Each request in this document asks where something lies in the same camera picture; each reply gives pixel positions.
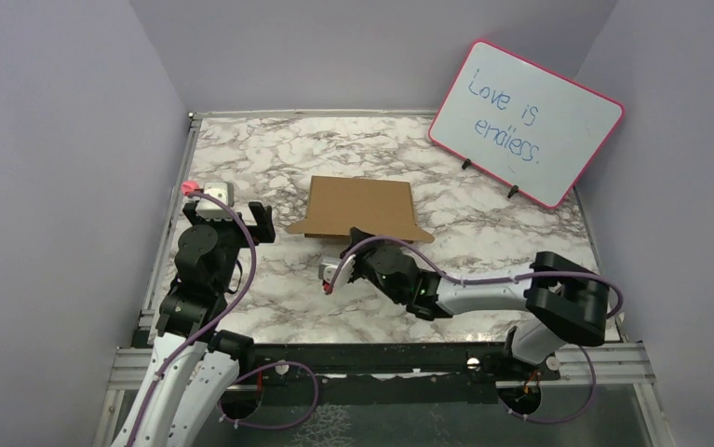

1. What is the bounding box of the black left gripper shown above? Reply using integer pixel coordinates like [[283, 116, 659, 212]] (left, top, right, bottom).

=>
[[186, 200, 275, 292]]

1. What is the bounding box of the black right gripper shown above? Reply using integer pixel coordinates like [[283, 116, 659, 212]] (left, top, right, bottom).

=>
[[339, 227, 405, 305]]

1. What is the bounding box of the brown cardboard box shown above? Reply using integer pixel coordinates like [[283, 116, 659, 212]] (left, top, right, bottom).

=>
[[287, 176, 435, 243]]

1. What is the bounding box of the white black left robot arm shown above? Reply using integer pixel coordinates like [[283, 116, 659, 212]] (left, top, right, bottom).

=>
[[112, 196, 276, 446]]

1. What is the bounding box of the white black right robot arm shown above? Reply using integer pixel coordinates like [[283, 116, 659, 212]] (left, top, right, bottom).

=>
[[318, 228, 624, 379]]

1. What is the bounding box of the pink capped small bottle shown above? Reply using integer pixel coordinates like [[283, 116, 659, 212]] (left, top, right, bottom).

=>
[[180, 181, 200, 196]]

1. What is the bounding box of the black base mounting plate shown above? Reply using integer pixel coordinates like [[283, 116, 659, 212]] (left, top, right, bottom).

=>
[[213, 342, 559, 417]]

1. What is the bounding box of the pink framed whiteboard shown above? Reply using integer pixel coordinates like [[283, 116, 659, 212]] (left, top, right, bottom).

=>
[[428, 40, 625, 209]]

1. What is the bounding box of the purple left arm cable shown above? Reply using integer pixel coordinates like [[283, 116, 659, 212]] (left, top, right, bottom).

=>
[[125, 189, 321, 447]]

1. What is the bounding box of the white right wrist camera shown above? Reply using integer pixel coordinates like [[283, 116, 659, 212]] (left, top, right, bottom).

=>
[[317, 254, 356, 295]]

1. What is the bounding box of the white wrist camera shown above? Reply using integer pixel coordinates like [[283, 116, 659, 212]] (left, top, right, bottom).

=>
[[317, 254, 356, 295], [195, 182, 235, 222]]

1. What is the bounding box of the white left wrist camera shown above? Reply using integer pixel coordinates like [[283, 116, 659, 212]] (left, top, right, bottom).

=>
[[195, 182, 235, 222]]

